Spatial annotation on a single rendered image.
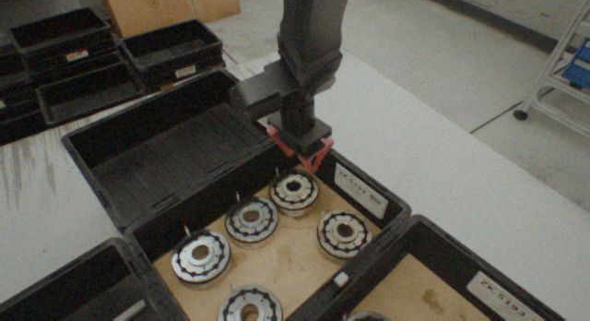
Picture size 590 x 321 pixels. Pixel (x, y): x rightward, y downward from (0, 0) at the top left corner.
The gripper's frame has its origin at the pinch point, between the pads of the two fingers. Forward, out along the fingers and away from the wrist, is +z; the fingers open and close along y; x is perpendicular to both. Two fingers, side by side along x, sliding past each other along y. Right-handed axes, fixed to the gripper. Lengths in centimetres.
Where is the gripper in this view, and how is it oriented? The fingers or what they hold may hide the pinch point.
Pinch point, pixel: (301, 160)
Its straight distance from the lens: 66.5
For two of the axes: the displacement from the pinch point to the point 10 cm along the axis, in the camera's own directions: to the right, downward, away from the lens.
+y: 6.5, 5.1, -5.6
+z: 0.7, 7.0, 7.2
